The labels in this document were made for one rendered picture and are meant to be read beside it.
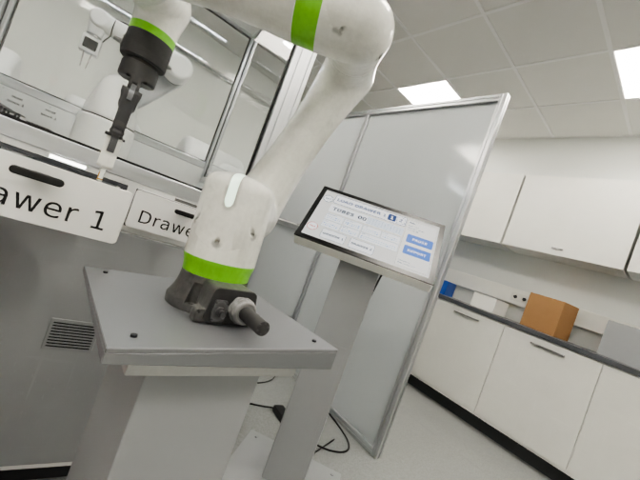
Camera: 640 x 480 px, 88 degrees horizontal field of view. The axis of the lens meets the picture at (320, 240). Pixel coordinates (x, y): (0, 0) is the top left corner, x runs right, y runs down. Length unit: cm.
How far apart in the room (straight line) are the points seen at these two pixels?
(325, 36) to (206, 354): 55
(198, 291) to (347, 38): 51
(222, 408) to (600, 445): 262
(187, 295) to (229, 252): 10
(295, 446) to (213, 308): 101
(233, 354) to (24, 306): 79
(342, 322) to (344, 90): 83
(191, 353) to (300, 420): 101
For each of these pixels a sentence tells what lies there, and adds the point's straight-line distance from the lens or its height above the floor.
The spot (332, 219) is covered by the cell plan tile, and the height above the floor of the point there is 107.
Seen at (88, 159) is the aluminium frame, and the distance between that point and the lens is 111.
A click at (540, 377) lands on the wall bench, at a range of 301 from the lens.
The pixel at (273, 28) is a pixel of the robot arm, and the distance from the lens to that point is 72.
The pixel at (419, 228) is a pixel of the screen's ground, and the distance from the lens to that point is 134.
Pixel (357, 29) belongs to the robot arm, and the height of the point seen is 133.
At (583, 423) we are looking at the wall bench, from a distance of 300.
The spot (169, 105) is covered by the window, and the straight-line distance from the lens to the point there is 115.
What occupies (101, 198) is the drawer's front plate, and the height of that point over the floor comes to 90.
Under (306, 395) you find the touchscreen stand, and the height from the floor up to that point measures 40.
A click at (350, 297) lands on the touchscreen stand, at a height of 81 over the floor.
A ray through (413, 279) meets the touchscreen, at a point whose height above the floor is 96.
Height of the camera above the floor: 96
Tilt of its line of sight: level
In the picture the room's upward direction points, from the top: 20 degrees clockwise
